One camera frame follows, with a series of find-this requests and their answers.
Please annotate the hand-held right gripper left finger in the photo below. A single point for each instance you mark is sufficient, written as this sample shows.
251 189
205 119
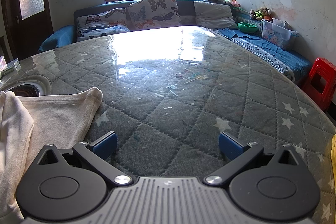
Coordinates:
105 146

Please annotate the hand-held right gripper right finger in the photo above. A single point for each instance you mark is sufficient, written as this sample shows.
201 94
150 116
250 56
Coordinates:
231 146

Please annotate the cream knit garment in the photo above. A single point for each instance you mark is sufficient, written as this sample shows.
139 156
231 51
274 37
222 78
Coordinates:
52 113

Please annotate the yellow plastic object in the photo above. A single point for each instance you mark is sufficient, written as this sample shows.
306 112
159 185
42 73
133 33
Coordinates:
334 148

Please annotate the blue patterned blanket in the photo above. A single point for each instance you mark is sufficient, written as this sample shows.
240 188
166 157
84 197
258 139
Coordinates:
262 48

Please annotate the red plastic stool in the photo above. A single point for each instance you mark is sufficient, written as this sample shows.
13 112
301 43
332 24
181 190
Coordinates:
323 77

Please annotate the large clear storage box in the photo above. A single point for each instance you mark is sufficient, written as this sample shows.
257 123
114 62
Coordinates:
278 37

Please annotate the green plastic basin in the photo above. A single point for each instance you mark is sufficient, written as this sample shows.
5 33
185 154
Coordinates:
247 27

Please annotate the green white pack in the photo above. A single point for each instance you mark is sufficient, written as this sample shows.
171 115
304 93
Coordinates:
11 66

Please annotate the pink white tissue box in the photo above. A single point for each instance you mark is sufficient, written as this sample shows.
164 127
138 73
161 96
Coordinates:
2 62

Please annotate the small clear storage box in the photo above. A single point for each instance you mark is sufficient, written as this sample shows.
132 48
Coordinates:
279 22

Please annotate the grey pillow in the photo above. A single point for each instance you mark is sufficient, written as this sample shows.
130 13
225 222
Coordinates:
214 14

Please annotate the dark wooden door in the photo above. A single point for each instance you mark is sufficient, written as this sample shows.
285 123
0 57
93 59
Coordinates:
31 29

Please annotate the brown teddy bear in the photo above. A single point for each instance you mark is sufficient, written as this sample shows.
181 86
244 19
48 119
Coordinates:
267 12

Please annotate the pink plush toy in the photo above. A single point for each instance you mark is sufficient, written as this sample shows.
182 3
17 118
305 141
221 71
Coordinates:
232 2

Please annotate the large butterfly print pillow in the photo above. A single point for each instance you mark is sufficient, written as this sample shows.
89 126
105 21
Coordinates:
155 11

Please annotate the blue sofa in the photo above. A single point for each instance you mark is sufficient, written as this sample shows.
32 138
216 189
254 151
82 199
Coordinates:
186 7

